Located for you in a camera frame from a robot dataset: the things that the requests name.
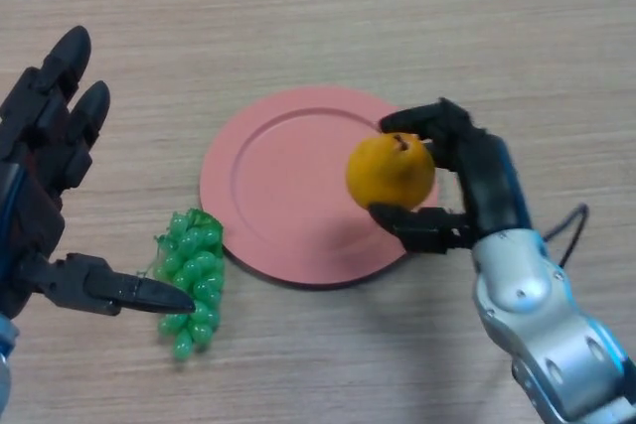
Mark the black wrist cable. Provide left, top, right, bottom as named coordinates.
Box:
left=541, top=203, right=590, bottom=269

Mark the yellow pear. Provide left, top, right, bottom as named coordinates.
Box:
left=346, top=132, right=437, bottom=212

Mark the green grape bunch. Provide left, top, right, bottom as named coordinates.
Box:
left=151, top=208, right=226, bottom=363

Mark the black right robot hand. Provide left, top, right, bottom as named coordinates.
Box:
left=368, top=97, right=534, bottom=256

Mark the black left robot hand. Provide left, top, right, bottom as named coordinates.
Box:
left=0, top=25, right=196, bottom=318

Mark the pink round plate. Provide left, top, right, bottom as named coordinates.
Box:
left=199, top=85, right=441, bottom=291

